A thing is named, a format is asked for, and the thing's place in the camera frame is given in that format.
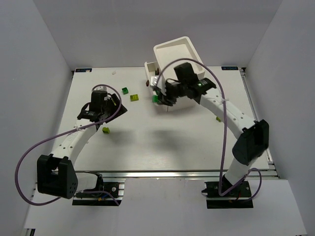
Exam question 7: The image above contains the lime 2x2 lego brick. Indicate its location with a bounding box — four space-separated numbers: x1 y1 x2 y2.
130 94 139 102

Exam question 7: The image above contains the aluminium table frame rail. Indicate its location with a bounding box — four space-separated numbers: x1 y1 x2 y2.
239 67 279 179

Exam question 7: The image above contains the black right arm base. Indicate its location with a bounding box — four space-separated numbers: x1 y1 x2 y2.
201 181 253 209

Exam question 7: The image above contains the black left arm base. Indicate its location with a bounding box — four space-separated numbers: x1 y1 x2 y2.
72 175 125 207

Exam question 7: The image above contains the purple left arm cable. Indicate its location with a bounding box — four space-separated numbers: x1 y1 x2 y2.
14 85 123 206

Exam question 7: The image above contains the blue right corner label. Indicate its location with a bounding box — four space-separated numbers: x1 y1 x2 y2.
221 66 239 70

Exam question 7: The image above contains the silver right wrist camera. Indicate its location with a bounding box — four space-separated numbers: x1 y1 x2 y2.
149 76 164 91

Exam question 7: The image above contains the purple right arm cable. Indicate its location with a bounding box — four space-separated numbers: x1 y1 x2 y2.
156 58 263 202

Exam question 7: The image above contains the dark green 2x2 lego brick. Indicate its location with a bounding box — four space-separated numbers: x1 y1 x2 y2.
122 87 128 95

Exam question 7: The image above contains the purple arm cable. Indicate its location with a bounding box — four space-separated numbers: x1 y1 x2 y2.
14 85 123 206
156 58 263 202

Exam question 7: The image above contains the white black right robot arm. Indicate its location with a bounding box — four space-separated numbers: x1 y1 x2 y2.
148 58 269 190

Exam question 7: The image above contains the blue left corner label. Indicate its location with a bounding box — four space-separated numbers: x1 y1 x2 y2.
75 68 92 73

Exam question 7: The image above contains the blue corner label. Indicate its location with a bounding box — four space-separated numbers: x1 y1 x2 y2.
221 66 239 70
75 68 92 73

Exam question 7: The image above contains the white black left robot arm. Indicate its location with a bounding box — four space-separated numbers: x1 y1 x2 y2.
37 90 127 199

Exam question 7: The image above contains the white drawer cabinet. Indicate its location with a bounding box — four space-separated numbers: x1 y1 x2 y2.
154 36 205 112

